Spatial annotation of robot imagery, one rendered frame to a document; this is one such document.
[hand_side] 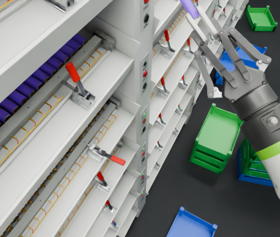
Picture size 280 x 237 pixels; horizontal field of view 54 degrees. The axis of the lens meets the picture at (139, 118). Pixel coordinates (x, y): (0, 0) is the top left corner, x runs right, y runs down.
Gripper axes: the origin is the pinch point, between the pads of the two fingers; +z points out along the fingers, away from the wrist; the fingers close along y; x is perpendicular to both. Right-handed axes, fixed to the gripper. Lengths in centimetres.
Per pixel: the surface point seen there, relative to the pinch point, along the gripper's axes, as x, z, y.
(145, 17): -2.0, 7.8, 8.5
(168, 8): 14.3, 15.7, 2.2
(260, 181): 119, -48, 3
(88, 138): 6.1, -5.1, 35.3
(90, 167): 6.1, -11.5, 38.3
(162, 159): 102, -11, 44
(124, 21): -5.1, 7.9, 12.3
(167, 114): 70, 3, 24
